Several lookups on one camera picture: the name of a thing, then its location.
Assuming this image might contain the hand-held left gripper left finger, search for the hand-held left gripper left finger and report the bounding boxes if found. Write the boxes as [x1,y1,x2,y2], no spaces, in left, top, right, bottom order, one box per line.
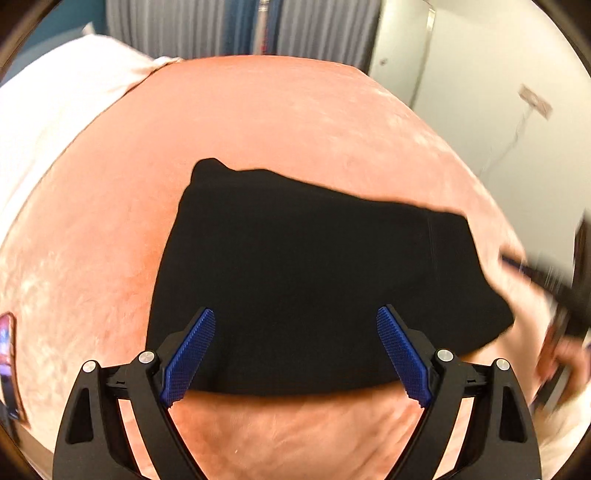
[53,307,217,480]

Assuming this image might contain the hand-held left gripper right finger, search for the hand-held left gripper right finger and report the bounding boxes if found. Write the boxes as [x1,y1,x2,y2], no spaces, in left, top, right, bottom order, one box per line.
[376,305,541,480]

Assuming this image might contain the orange plush blanket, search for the orange plush blanket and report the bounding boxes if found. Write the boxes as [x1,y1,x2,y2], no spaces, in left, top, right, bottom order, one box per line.
[0,55,578,480]

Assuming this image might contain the wall socket plate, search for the wall socket plate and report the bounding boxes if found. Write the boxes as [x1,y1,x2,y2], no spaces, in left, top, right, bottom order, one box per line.
[518,84,553,120]

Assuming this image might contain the grey sheer curtain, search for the grey sheer curtain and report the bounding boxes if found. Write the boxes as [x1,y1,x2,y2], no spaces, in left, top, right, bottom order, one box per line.
[274,0,382,77]
[106,0,259,63]

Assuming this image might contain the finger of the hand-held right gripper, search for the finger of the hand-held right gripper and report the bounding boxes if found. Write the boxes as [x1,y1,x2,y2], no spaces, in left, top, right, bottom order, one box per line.
[499,249,557,298]

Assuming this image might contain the person's right hand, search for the person's right hand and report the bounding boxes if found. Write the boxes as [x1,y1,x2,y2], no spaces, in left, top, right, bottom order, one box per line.
[536,339,591,388]

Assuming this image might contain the smartphone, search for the smartphone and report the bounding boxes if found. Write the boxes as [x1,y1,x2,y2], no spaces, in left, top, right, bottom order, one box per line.
[0,313,26,423]

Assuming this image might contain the white duvet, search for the white duvet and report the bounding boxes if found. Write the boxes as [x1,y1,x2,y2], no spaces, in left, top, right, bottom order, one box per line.
[0,33,183,232]

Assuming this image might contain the black pants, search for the black pants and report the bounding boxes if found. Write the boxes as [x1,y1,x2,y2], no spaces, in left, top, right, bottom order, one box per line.
[145,158,515,398]

